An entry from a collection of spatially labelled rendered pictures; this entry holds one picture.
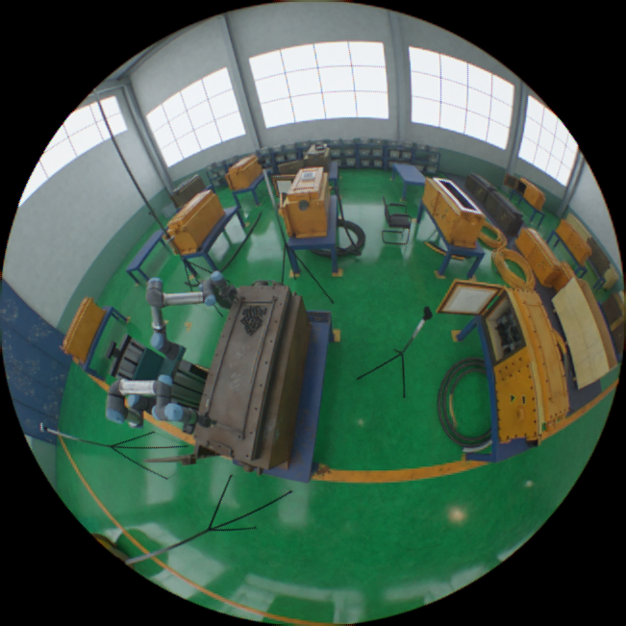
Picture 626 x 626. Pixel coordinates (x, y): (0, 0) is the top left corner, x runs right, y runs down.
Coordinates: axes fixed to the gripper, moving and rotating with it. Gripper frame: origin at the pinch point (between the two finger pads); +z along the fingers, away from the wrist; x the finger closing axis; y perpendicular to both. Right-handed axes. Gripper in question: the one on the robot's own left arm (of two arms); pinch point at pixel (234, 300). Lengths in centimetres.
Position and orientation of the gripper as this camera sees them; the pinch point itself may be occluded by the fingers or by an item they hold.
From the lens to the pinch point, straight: 165.7
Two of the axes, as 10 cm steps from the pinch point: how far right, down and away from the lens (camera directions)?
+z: 1.4, 5.4, 8.3
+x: -9.2, 3.9, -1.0
